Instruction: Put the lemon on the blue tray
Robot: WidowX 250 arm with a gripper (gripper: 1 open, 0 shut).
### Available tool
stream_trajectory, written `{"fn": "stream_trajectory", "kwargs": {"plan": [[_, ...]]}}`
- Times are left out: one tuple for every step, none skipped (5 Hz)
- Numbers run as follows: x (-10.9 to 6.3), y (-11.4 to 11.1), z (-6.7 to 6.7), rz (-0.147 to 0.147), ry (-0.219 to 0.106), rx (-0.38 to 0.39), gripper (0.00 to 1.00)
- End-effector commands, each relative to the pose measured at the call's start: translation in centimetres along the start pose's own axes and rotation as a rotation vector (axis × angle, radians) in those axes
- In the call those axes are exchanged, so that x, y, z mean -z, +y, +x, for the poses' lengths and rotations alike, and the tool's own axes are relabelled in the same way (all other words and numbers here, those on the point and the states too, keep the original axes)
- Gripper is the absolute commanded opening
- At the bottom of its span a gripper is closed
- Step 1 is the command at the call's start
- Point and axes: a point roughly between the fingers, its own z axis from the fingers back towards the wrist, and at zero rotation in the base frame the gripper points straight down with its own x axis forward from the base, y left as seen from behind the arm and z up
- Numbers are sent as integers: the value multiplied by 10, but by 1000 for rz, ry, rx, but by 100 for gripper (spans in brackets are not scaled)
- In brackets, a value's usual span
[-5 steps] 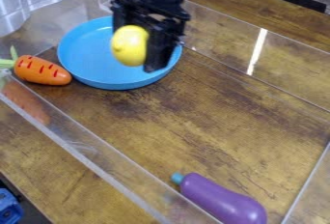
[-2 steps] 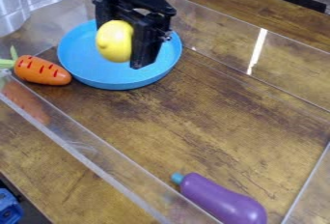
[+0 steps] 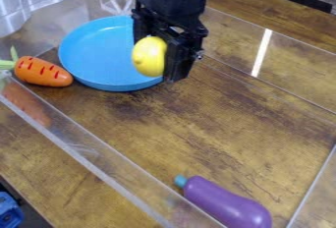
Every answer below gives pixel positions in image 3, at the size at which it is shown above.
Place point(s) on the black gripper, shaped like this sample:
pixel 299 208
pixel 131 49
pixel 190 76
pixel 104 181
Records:
pixel 154 16

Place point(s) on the clear acrylic enclosure wall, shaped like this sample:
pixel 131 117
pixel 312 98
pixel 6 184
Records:
pixel 92 155

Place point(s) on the orange toy carrot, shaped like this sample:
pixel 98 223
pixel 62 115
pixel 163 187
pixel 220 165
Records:
pixel 36 71

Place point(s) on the purple toy eggplant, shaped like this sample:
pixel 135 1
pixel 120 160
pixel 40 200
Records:
pixel 232 210

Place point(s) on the blue round tray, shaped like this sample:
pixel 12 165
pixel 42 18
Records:
pixel 95 54

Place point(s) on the blue object at corner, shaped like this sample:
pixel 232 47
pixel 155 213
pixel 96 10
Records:
pixel 11 213

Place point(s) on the yellow toy lemon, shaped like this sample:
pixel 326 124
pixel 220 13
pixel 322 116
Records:
pixel 148 56

